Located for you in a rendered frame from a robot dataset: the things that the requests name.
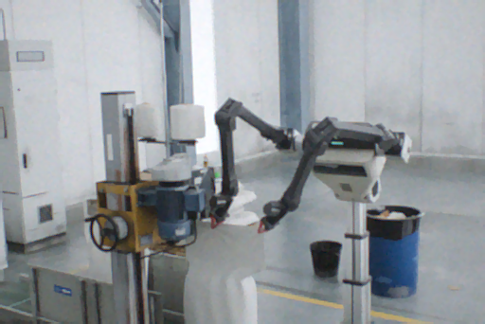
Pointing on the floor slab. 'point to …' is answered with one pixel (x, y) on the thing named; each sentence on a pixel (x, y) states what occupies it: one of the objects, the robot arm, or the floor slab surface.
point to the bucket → (326, 258)
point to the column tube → (127, 298)
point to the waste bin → (393, 250)
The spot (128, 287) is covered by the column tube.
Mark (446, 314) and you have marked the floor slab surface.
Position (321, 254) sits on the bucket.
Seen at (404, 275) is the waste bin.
